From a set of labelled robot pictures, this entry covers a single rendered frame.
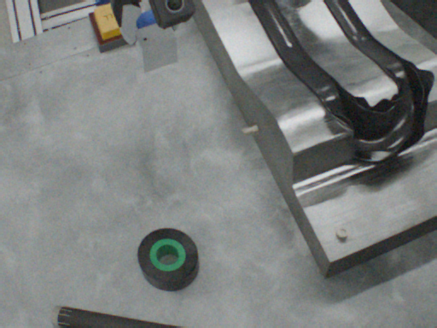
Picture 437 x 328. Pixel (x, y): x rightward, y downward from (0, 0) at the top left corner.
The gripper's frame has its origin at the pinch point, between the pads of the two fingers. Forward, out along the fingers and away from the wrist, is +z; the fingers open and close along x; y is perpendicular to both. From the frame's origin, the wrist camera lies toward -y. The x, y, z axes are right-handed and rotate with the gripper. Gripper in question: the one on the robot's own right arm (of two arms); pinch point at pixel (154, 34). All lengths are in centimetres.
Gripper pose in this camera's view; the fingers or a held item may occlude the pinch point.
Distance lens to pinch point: 99.8
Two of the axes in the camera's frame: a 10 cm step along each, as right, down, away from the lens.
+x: -9.2, 3.2, -2.4
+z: -0.3, 5.3, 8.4
